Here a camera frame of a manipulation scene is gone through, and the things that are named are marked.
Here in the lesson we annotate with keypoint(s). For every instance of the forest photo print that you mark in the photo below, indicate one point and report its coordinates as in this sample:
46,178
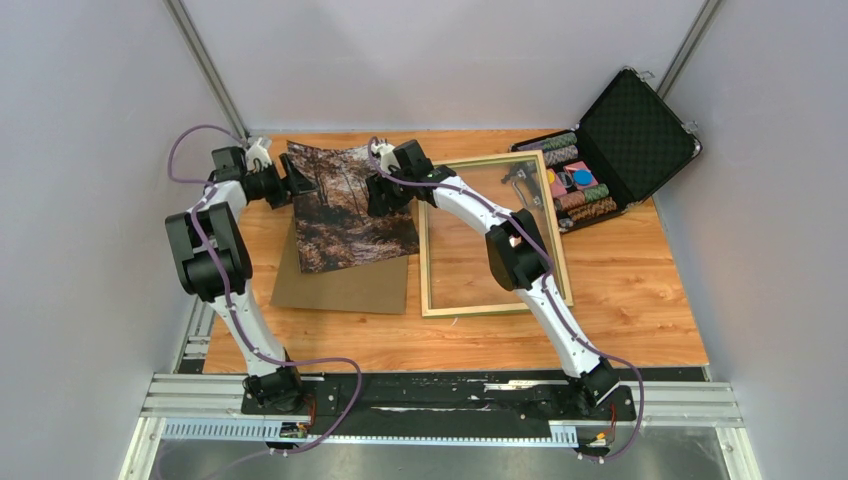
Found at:
333,229

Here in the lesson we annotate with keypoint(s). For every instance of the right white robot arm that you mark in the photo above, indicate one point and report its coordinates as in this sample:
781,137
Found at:
518,259

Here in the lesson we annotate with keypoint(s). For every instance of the blue dealer button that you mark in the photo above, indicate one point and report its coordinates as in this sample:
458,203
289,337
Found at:
583,178

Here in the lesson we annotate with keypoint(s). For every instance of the red poker chip row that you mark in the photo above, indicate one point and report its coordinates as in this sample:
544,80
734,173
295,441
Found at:
570,201

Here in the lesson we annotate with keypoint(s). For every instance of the black poker chip case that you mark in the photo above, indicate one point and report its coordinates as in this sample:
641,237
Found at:
632,141

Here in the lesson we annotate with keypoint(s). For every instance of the orange black chip row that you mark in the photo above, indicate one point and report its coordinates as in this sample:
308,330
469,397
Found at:
592,210

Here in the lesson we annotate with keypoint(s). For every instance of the clear acrylic sheet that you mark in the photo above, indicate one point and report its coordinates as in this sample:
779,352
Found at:
464,265

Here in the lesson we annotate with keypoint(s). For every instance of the wooden picture frame green trim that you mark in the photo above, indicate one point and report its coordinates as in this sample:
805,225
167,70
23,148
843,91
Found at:
493,308

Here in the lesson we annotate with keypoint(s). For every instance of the blue yellow chip row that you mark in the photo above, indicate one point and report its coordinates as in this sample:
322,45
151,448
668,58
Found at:
560,155

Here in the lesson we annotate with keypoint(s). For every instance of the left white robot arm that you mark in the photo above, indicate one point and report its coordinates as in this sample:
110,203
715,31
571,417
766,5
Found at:
213,262

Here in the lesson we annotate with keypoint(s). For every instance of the black mounting base rail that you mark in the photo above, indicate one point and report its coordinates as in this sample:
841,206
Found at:
522,408

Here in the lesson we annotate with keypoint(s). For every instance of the clear dealer button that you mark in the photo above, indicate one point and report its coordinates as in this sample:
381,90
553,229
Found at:
566,180

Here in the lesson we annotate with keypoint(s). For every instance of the brown cardboard backing board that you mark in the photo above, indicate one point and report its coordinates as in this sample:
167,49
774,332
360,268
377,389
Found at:
379,287

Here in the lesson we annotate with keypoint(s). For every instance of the top blue green chip row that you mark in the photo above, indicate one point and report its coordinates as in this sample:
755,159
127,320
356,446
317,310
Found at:
549,143

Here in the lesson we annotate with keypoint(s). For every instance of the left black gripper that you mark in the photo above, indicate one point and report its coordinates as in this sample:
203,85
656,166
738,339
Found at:
296,183

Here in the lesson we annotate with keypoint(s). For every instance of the red playing card deck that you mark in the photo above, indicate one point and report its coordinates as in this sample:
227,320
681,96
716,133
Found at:
557,189

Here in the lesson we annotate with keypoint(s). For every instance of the green poker chip row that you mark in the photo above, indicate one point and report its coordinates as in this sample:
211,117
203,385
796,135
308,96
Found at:
595,193

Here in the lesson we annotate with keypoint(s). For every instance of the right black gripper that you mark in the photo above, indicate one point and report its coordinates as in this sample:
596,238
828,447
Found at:
379,186

